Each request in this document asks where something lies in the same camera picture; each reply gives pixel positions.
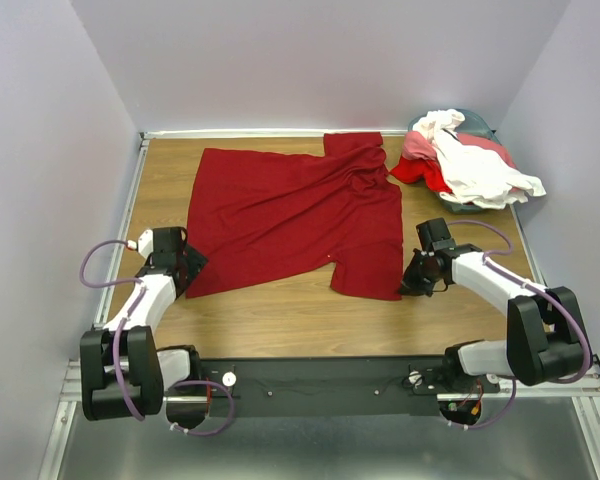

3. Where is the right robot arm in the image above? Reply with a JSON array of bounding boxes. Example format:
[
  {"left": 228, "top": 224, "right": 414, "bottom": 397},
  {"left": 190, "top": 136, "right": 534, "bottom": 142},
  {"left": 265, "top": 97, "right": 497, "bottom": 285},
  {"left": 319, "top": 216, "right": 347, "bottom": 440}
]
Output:
[{"left": 399, "top": 245, "right": 592, "bottom": 392}]

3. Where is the pink t shirt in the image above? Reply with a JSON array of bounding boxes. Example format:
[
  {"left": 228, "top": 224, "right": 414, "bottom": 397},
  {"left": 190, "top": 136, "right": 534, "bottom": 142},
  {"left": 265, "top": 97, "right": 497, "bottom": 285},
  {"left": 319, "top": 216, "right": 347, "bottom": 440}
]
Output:
[{"left": 402, "top": 131, "right": 516, "bottom": 169}]

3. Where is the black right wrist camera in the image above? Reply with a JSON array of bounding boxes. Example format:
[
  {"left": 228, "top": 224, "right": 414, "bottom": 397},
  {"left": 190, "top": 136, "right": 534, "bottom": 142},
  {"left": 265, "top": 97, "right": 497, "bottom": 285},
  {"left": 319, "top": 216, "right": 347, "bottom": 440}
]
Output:
[{"left": 416, "top": 218, "right": 456, "bottom": 252}]

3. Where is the white t shirt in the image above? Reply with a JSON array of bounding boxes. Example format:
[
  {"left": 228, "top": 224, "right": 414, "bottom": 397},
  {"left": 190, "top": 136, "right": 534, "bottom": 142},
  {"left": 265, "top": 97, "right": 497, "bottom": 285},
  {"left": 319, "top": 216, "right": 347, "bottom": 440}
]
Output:
[{"left": 409, "top": 109, "right": 546, "bottom": 210}]

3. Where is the aluminium frame extrusion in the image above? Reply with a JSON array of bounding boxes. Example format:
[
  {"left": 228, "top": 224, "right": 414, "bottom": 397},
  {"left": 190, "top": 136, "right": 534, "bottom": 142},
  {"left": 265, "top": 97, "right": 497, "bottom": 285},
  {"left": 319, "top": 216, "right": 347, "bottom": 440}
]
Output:
[{"left": 437, "top": 355, "right": 600, "bottom": 401}]

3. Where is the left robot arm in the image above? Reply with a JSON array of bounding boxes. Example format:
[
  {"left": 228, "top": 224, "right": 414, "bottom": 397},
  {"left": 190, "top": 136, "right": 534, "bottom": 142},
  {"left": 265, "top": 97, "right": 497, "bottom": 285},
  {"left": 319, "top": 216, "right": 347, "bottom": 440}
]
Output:
[{"left": 79, "top": 226, "right": 208, "bottom": 421}]

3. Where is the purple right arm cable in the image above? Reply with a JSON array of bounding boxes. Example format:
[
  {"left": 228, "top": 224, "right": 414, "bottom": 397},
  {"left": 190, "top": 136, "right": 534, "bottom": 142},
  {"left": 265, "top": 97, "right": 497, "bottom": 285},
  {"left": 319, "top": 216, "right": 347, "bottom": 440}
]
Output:
[{"left": 444, "top": 219, "right": 592, "bottom": 431}]

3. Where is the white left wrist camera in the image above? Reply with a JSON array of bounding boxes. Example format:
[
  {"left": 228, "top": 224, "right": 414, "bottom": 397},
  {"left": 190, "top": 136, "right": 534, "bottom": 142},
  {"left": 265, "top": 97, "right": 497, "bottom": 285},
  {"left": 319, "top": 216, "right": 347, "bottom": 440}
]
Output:
[{"left": 124, "top": 229, "right": 154, "bottom": 259}]

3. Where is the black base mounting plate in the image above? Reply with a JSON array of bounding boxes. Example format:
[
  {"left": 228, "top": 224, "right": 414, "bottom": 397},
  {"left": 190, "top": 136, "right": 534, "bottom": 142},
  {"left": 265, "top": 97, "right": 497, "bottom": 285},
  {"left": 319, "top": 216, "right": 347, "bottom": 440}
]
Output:
[{"left": 166, "top": 355, "right": 499, "bottom": 432}]

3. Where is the dark red t shirt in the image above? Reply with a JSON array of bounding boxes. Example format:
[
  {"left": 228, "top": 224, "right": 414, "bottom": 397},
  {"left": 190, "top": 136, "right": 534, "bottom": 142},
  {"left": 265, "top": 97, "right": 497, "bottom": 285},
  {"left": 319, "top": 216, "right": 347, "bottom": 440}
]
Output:
[{"left": 186, "top": 133, "right": 403, "bottom": 301}]

